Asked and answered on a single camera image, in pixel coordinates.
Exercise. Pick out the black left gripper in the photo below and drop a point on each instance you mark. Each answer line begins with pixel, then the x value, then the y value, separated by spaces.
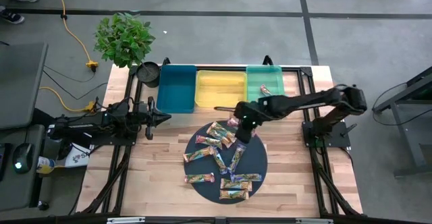
pixel 143 116

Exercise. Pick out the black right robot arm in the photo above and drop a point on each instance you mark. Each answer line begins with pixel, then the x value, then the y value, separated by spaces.
pixel 303 101

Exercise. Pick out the grey desk top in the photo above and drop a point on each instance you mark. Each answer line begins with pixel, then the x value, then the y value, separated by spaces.
pixel 17 190
pixel 20 82

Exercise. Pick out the white printed box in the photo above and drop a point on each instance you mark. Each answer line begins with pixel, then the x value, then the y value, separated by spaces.
pixel 79 156

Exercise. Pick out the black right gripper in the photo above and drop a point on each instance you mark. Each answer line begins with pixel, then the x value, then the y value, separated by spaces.
pixel 249 112

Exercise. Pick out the yellow white bottle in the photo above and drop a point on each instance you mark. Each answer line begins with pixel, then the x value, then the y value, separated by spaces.
pixel 45 165

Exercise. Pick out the black computer mouse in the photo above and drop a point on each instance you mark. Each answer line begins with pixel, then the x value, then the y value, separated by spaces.
pixel 22 158

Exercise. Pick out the grey metal stand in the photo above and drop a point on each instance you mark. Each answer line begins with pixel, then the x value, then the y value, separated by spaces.
pixel 406 139

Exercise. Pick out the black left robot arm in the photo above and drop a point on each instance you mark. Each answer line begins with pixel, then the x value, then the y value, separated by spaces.
pixel 84 124

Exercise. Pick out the yellow plastic bin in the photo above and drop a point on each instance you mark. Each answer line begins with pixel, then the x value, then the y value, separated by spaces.
pixel 221 89

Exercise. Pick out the round dark blue woven mat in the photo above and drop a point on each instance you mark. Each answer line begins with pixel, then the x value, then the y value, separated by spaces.
pixel 256 160

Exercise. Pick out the black plant pot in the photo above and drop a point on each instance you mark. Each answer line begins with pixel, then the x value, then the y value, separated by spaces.
pixel 148 73

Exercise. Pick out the green leafy plant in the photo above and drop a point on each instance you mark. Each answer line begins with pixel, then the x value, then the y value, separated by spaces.
pixel 123 40

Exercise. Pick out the teal plastic bin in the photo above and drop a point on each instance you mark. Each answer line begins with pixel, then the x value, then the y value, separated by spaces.
pixel 266 77

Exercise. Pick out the blue plastic bin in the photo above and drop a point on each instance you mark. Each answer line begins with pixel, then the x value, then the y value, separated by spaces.
pixel 175 89

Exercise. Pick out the orange green granola bar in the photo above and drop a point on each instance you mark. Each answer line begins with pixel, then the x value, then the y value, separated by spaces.
pixel 224 131
pixel 217 135
pixel 236 184
pixel 199 154
pixel 234 194

